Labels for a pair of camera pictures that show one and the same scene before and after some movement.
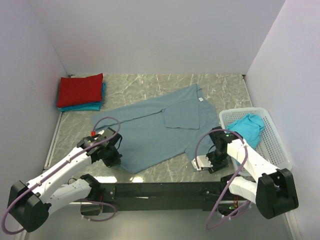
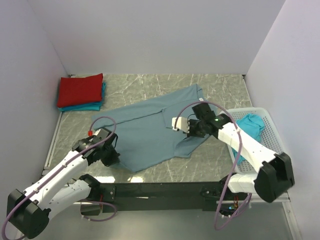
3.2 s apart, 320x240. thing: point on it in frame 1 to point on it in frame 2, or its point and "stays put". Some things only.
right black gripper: (216, 167) to (191, 133)
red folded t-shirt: (78, 90) stays put
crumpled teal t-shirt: (250, 126) stays put
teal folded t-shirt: (89, 107) stays put
